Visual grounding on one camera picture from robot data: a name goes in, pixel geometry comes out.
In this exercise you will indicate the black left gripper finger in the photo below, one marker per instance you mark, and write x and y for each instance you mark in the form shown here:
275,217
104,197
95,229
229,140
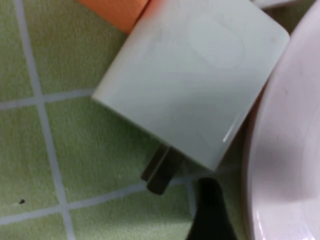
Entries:
211,215

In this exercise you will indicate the pink round plate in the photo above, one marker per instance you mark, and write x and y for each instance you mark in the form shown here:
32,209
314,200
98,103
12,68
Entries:
287,125

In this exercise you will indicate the white charger plug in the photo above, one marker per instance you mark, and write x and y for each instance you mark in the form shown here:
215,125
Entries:
187,87

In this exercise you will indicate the green checked tablecloth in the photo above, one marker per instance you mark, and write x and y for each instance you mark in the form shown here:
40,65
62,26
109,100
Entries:
75,137

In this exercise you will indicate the orange cube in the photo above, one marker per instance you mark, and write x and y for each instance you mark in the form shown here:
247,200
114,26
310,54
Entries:
112,10

